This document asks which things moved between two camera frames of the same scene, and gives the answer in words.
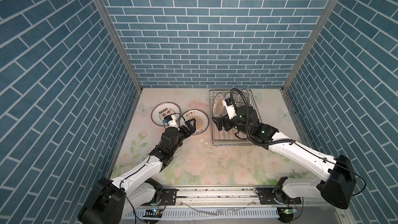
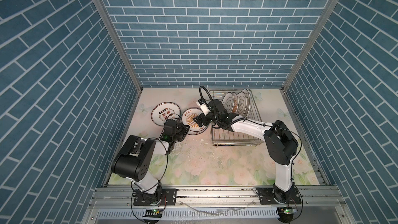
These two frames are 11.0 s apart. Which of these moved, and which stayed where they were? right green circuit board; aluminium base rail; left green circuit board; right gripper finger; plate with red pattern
Moved: right gripper finger
Stayed: right green circuit board; plate with red pattern; left green circuit board; aluminium base rail
